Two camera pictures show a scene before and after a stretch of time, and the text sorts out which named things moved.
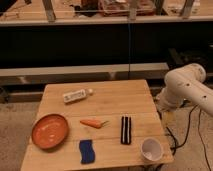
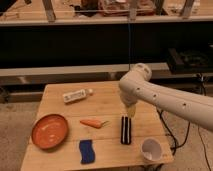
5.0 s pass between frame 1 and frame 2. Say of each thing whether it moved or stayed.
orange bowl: stayed
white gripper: moved
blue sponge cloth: stayed
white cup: stayed
